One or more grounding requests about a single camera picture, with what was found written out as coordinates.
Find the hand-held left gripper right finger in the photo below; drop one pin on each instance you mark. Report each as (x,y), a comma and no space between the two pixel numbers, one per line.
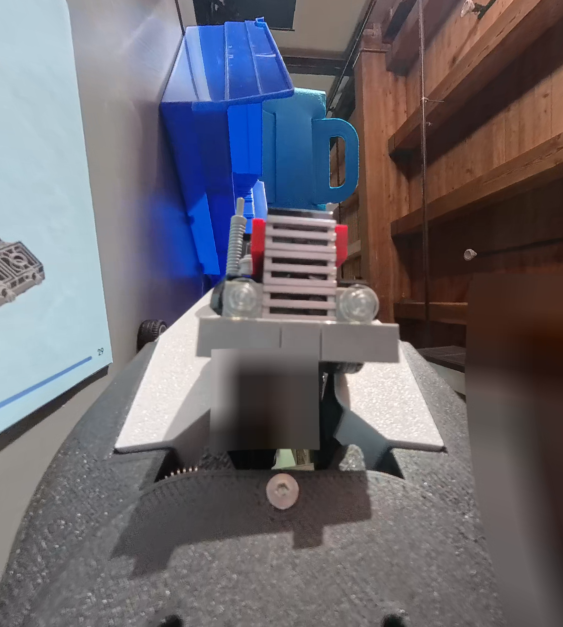
(389,401)

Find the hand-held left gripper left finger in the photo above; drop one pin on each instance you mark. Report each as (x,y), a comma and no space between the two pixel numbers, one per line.
(173,387)

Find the grey red toy brick truck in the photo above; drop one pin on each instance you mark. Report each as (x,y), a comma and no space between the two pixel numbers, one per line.
(301,338)

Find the black toy wheel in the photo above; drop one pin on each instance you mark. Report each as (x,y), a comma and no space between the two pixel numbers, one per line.
(151,334)

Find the black flat panel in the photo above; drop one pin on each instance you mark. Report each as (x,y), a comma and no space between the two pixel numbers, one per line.
(445,355)

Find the blue plastic bin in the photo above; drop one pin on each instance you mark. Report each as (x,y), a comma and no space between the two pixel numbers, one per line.
(203,147)

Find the light blue instruction booklet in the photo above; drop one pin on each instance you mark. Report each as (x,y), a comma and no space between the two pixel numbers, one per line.
(26,171)

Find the wooden shelf unit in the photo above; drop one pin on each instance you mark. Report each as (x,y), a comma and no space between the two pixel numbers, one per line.
(497,98)

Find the black metal pipe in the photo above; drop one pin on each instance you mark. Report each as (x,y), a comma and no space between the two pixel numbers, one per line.
(350,54)

